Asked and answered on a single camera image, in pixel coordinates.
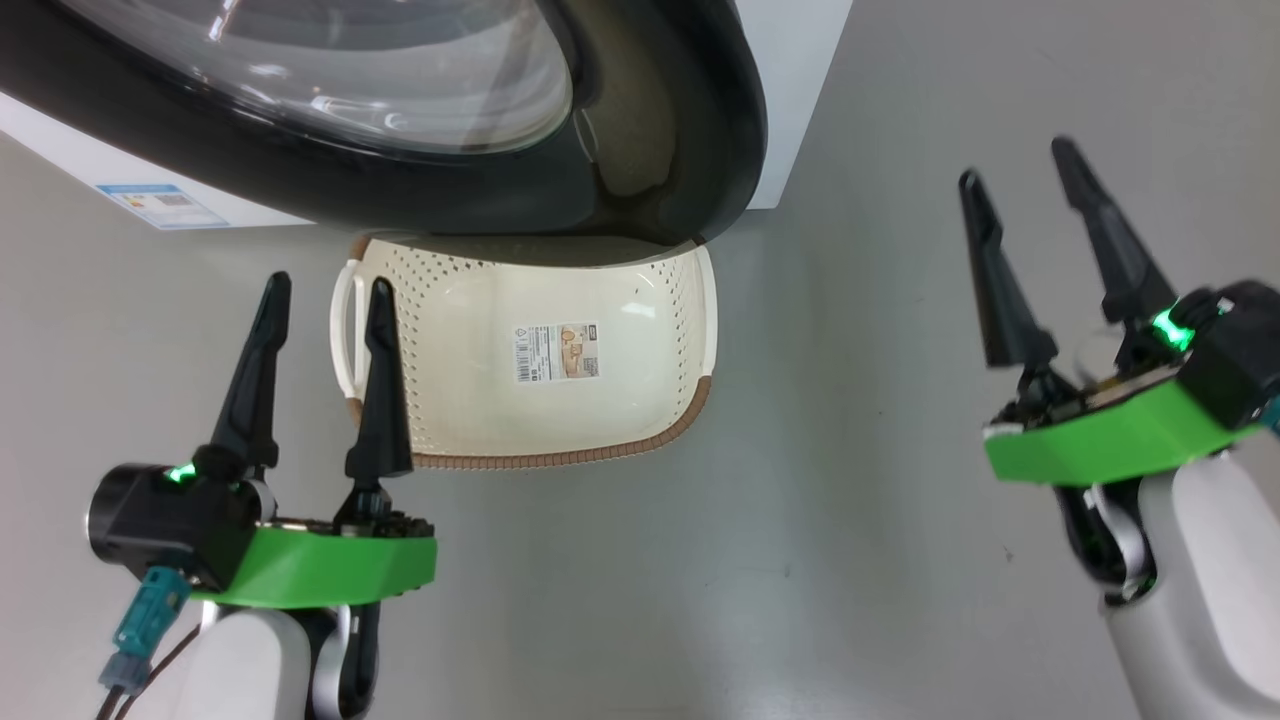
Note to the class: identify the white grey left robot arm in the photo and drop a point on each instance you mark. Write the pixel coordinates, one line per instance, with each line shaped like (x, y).
(240, 670)

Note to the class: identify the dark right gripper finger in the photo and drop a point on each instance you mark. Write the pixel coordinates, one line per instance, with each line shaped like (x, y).
(1125, 270)
(1005, 310)

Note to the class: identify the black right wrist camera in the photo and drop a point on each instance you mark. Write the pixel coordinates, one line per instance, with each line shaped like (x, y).
(1235, 350)

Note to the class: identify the blue energy label sticker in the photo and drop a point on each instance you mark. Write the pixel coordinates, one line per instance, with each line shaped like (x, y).
(160, 205)

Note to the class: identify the teal left camera connector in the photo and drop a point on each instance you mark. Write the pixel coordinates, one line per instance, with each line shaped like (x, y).
(150, 610)

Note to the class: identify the cream perforated laundry basket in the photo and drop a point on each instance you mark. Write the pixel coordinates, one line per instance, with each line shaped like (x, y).
(480, 400)

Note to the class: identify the teal camera connector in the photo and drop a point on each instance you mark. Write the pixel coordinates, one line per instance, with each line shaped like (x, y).
(1274, 415)
(150, 610)

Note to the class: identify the teal right camera connector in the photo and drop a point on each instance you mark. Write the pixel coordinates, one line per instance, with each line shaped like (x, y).
(1274, 415)

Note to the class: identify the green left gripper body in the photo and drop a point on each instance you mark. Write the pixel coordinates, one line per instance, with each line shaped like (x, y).
(330, 565)

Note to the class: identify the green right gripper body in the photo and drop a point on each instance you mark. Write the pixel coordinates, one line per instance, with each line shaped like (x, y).
(1110, 445)

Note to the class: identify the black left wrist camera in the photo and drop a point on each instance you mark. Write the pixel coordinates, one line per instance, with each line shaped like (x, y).
(150, 520)

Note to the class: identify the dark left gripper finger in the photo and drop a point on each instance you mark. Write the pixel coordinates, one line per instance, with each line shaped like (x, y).
(383, 420)
(250, 420)

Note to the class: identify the black glass washing machine door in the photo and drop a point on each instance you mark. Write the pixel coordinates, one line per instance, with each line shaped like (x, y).
(720, 120)

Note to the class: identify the paper basket product sticker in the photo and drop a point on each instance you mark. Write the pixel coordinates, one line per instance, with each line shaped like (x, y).
(556, 352)

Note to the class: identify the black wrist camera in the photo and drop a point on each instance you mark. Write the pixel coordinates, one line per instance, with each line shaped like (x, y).
(1235, 350)
(150, 520)

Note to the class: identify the white washing machine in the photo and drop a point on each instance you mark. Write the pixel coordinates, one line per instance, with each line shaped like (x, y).
(800, 100)

